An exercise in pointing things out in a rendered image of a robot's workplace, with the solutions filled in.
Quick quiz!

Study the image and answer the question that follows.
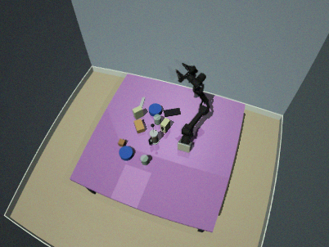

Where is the blue cylinder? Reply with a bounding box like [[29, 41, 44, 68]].
[[149, 103, 162, 116], [119, 146, 133, 161]]

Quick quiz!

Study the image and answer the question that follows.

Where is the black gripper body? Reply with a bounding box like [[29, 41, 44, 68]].
[[179, 66, 196, 83]]

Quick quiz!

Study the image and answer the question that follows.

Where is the olive green block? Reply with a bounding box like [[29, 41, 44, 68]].
[[160, 118, 170, 133], [133, 106, 143, 119]]

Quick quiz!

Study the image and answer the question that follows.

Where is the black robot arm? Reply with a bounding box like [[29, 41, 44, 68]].
[[181, 73, 210, 145]]

